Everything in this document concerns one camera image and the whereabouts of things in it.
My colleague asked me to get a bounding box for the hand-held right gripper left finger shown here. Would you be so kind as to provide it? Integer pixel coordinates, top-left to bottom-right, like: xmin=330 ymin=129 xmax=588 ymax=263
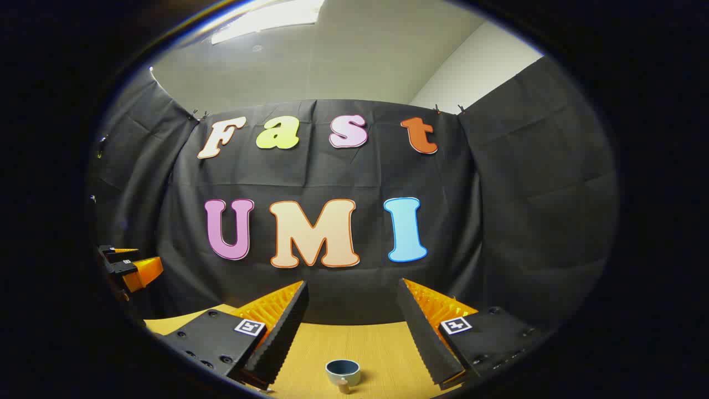
xmin=158 ymin=280 xmax=310 ymax=391

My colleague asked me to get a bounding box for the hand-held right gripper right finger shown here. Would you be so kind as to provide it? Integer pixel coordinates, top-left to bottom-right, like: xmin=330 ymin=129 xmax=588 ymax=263
xmin=396 ymin=278 xmax=550 ymax=387

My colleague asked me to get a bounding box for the blue cup with wooden handle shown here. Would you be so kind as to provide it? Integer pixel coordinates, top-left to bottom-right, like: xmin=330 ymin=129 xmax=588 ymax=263
xmin=325 ymin=359 xmax=362 ymax=395

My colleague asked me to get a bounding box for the wooden desktop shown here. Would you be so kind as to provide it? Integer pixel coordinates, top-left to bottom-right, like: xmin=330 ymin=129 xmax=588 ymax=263
xmin=145 ymin=304 xmax=463 ymax=397

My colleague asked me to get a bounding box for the black backdrop cloth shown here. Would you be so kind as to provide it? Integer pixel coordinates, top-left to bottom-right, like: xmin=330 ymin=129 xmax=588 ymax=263
xmin=89 ymin=55 xmax=620 ymax=333

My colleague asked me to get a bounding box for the ceiling light panel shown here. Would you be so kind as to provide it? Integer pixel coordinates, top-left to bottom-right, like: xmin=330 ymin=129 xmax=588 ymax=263
xmin=210 ymin=0 xmax=326 ymax=45

